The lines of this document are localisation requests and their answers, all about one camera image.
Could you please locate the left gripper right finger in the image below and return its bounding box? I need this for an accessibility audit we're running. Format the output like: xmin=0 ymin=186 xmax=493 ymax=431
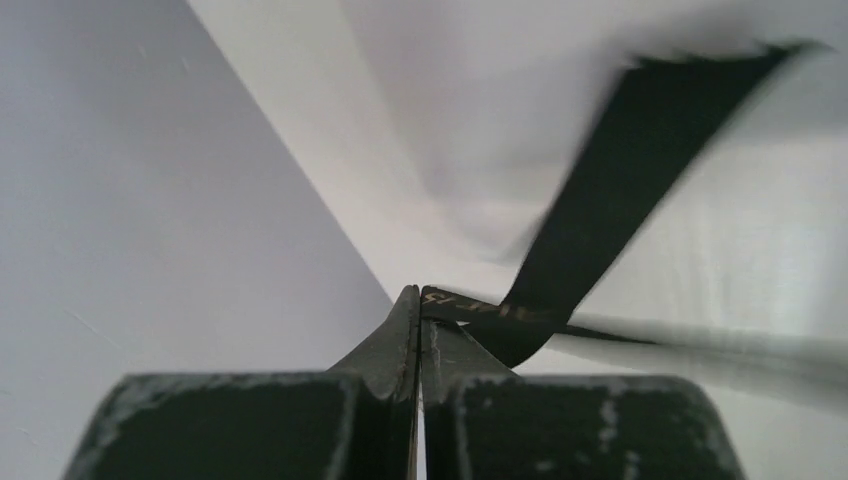
xmin=420 ymin=319 xmax=515 ymax=479

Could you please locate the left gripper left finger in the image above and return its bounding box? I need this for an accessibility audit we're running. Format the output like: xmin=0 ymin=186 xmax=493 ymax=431
xmin=331 ymin=285 xmax=421 ymax=479

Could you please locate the black ribbon strap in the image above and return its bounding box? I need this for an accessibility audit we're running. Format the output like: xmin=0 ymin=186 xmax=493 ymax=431
xmin=420 ymin=40 xmax=823 ymax=370

